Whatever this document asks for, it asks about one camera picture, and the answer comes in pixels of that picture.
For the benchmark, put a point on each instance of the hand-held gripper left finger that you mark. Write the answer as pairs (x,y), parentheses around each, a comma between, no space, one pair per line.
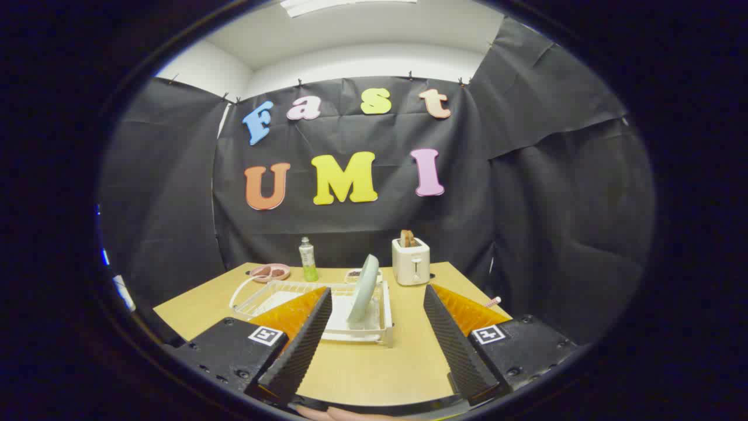
(304,345)

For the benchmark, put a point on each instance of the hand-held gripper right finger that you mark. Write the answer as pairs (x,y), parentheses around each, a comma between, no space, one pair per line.
(453,345)

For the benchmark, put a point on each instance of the pale green plate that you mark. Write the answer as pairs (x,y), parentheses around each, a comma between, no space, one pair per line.
(363,286)

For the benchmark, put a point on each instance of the pink plate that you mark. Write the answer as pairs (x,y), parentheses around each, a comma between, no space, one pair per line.
(269,280)

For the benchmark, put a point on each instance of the white drainer mat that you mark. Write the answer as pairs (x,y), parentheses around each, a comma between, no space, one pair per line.
(339,318)

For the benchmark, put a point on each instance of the white divided tray with seeds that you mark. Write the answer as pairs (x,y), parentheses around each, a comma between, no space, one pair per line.
(349,279)

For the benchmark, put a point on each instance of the clear bottle with green liquid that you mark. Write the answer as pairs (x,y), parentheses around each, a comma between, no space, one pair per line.
(308,257)

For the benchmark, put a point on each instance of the white toaster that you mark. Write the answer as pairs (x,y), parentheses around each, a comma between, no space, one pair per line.
(411,263)

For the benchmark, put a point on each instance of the brown toast slice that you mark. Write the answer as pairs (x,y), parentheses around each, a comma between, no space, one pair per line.
(407,238)

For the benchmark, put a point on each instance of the black backdrop cloth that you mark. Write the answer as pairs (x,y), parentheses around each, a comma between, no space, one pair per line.
(526,234)

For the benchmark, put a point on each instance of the ceiling light panel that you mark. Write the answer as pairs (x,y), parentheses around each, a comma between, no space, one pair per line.
(327,6)

